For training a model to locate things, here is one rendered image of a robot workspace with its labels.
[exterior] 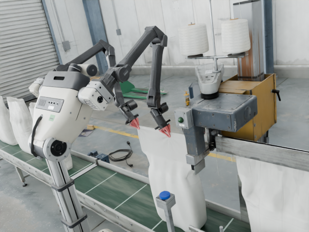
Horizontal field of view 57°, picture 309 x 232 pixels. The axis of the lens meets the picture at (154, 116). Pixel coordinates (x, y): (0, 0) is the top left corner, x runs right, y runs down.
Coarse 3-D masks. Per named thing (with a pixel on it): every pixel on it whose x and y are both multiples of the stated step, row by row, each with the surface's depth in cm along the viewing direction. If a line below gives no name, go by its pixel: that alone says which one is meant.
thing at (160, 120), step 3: (156, 117) 175; (159, 117) 175; (162, 117) 176; (156, 120) 176; (159, 120) 175; (162, 120) 175; (165, 120) 177; (168, 120) 178; (159, 123) 175; (162, 123) 174; (159, 126) 173
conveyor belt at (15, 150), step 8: (0, 144) 414; (8, 144) 408; (8, 152) 379; (16, 152) 374; (24, 152) 369; (24, 160) 346; (32, 160) 342; (40, 160) 338; (72, 160) 323; (80, 160) 320; (40, 168) 318; (48, 168) 314; (72, 168) 304; (80, 168) 301
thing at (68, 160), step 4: (32, 104) 311; (32, 108) 295; (32, 112) 297; (32, 116) 301; (68, 156) 304; (64, 160) 301; (68, 160) 304; (68, 164) 304; (72, 164) 308; (68, 168) 303
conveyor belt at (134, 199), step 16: (80, 176) 286; (96, 176) 280; (112, 176) 275; (96, 192) 254; (112, 192) 250; (128, 192) 245; (144, 192) 241; (112, 208) 229; (128, 208) 225; (144, 208) 222; (144, 224) 205; (160, 224) 202; (208, 224) 194; (224, 224) 192; (240, 224) 189
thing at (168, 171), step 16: (144, 128) 193; (144, 144) 200; (160, 144) 186; (176, 144) 176; (160, 160) 190; (176, 160) 182; (160, 176) 187; (176, 176) 178; (192, 176) 175; (176, 192) 180; (192, 192) 175; (160, 208) 200; (176, 208) 185; (192, 208) 178; (176, 224) 194; (192, 224) 183
